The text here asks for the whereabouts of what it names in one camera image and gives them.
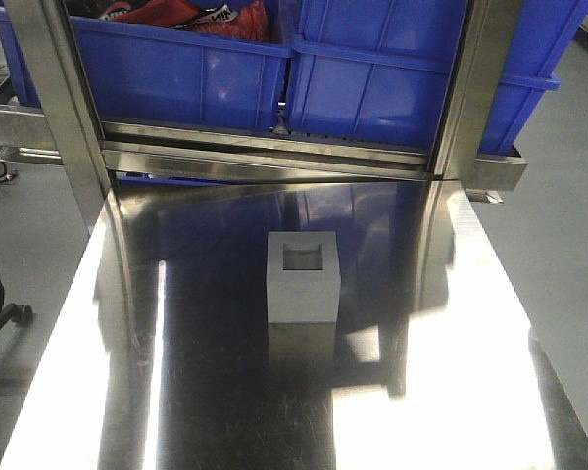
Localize blue bin with red items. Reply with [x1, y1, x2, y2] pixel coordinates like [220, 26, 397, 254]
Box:
[0, 0, 295, 132]

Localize red packaged items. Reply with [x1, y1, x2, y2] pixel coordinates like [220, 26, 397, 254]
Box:
[64, 0, 270, 41]

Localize stainless steel rack frame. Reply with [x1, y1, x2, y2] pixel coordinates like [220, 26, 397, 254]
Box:
[0, 1, 526, 226]

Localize blue bin upper right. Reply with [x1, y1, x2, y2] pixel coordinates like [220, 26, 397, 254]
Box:
[285, 1, 588, 155]

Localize gray foam base block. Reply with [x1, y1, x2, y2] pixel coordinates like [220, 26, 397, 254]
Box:
[266, 231, 341, 323]

